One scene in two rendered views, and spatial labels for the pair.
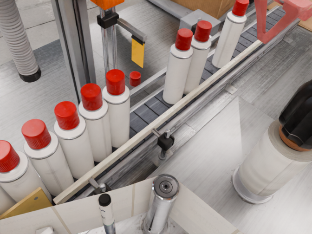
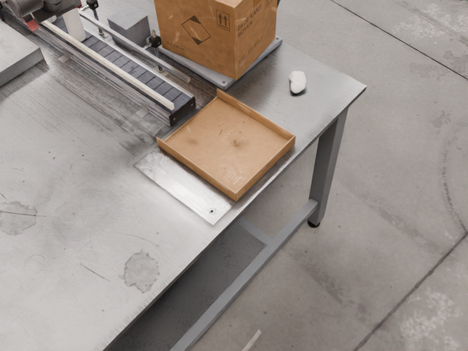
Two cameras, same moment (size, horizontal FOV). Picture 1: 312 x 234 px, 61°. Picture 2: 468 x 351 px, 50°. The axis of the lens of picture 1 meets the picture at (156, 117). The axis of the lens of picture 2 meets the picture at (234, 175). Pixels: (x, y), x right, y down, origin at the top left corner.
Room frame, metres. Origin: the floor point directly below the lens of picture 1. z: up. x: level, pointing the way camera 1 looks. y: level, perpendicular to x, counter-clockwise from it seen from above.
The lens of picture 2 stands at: (1.27, -1.50, 1.97)
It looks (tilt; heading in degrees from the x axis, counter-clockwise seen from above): 54 degrees down; 96
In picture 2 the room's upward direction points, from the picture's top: 3 degrees counter-clockwise
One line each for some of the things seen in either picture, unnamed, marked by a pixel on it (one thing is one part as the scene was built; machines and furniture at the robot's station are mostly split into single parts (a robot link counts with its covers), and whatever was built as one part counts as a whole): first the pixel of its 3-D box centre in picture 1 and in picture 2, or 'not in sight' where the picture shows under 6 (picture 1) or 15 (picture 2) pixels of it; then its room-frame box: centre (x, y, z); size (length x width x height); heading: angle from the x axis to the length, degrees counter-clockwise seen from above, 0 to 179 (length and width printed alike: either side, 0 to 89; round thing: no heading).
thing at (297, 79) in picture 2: not in sight; (297, 81); (1.37, -0.31, 0.85); 0.08 x 0.07 x 0.04; 58
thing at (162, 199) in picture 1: (159, 209); not in sight; (0.15, -0.03, 0.97); 0.05 x 0.05 x 0.19
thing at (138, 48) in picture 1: (137, 51); not in sight; (0.38, 0.05, 1.09); 0.03 x 0.01 x 0.06; 52
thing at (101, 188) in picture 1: (99, 191); not in sight; (0.19, 0.09, 0.89); 0.06 x 0.03 x 0.12; 52
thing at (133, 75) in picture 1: (135, 78); not in sight; (0.56, 0.08, 0.85); 0.03 x 0.03 x 0.03
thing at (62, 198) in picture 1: (221, 72); (58, 30); (0.58, -0.17, 0.91); 1.07 x 0.01 x 0.02; 142
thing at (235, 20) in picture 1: (230, 35); (69, 12); (0.64, -0.17, 0.98); 0.05 x 0.05 x 0.20
